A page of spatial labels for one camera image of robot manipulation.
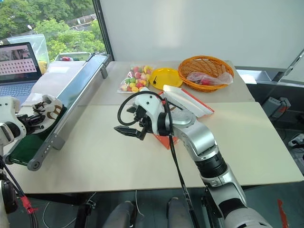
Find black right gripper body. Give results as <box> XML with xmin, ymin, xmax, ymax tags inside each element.
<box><xmin>133</xmin><ymin>105</ymin><xmax>154</xmax><ymax>134</ymax></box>

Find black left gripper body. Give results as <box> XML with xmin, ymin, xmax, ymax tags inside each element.
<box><xmin>16</xmin><ymin>114</ymin><xmax>45</xmax><ymax>136</ymax></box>

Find white shoe with brown pattern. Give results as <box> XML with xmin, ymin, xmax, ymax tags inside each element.
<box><xmin>32</xmin><ymin>94</ymin><xmax>65</xmax><ymax>135</ymax></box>

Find clear bag of colourful toy fruit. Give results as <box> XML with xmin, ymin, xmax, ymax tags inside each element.
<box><xmin>117</xmin><ymin>64</ymin><xmax>157</xmax><ymax>94</ymax></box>

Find yellow object behind laptop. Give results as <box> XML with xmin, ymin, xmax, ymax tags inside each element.
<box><xmin>38</xmin><ymin>61</ymin><xmax>49</xmax><ymax>75</ymax></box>

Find open laptop computer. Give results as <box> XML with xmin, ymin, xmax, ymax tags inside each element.
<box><xmin>0</xmin><ymin>42</ymin><xmax>43</xmax><ymax>105</ymax></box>

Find yellow plastic plate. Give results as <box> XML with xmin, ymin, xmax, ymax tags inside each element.
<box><xmin>149</xmin><ymin>67</ymin><xmax>184</xmax><ymax>90</ymax></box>

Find clear plastic storage bin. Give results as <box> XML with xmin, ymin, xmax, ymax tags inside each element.
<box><xmin>54</xmin><ymin>51</ymin><xmax>92</xmax><ymax>63</ymax></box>

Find large clear plastic bag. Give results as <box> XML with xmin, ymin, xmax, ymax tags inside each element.
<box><xmin>6</xmin><ymin>34</ymin><xmax>50</xmax><ymax>63</ymax></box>

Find clear bag with red items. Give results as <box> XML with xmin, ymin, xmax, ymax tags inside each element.
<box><xmin>186</xmin><ymin>71</ymin><xmax>234</xmax><ymax>86</ymax></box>

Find orange woven basket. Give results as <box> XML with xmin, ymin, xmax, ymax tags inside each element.
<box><xmin>178</xmin><ymin>55</ymin><xmax>235</xmax><ymax>93</ymax></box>

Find dark rounded shape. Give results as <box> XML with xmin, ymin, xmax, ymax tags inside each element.
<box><xmin>108</xmin><ymin>200</ymin><xmax>138</xmax><ymax>228</ymax></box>
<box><xmin>167</xmin><ymin>197</ymin><xmax>191</xmax><ymax>228</ymax></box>

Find grey power adapter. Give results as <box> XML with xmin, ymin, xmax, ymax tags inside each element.
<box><xmin>263</xmin><ymin>96</ymin><xmax>292</xmax><ymax>119</ymax></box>

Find white device on floor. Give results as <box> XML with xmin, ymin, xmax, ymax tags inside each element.
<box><xmin>288</xmin><ymin>133</ymin><xmax>304</xmax><ymax>148</ymax></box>

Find metal bar with clamp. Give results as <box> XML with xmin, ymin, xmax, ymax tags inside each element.
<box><xmin>283</xmin><ymin>48</ymin><xmax>304</xmax><ymax>77</ymax></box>

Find red strip on floor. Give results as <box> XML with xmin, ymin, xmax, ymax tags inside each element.
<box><xmin>277</xmin><ymin>199</ymin><xmax>290</xmax><ymax>228</ymax></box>

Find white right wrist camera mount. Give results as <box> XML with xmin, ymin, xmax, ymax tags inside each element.
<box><xmin>132</xmin><ymin>91</ymin><xmax>167</xmax><ymax>135</ymax></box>

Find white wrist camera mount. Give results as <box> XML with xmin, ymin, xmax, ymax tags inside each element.
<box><xmin>132</xmin><ymin>91</ymin><xmax>167</xmax><ymax>135</ymax></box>
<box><xmin>0</xmin><ymin>96</ymin><xmax>21</xmax><ymax>117</ymax></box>

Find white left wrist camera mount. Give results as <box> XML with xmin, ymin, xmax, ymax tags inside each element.
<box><xmin>0</xmin><ymin>96</ymin><xmax>21</xmax><ymax>117</ymax></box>

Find green belt conveyor, grey frame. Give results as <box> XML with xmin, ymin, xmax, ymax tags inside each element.
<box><xmin>2</xmin><ymin>53</ymin><xmax>110</xmax><ymax>171</ymax></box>

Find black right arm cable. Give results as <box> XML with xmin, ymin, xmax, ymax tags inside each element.
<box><xmin>117</xmin><ymin>91</ymin><xmax>200</xmax><ymax>228</ymax></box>

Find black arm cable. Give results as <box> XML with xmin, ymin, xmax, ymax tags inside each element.
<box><xmin>117</xmin><ymin>91</ymin><xmax>200</xmax><ymax>228</ymax></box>
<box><xmin>0</xmin><ymin>155</ymin><xmax>39</xmax><ymax>228</ymax></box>

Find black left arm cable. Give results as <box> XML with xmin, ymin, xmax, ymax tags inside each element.
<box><xmin>0</xmin><ymin>155</ymin><xmax>39</xmax><ymax>228</ymax></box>

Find thin white wire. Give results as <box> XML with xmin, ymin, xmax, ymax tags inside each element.
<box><xmin>134</xmin><ymin>189</ymin><xmax>145</xmax><ymax>217</ymax></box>

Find black table frame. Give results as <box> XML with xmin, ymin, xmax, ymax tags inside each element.
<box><xmin>25</xmin><ymin>191</ymin><xmax>97</xmax><ymax>228</ymax></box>

